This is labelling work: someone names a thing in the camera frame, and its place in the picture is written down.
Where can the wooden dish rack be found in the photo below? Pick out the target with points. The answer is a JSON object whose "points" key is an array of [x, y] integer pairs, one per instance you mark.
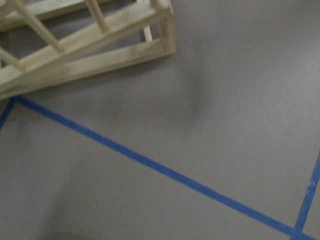
{"points": [[140, 32]]}

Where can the blue tape grid lines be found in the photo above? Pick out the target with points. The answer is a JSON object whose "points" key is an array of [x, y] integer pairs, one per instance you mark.
{"points": [[295, 233]]}

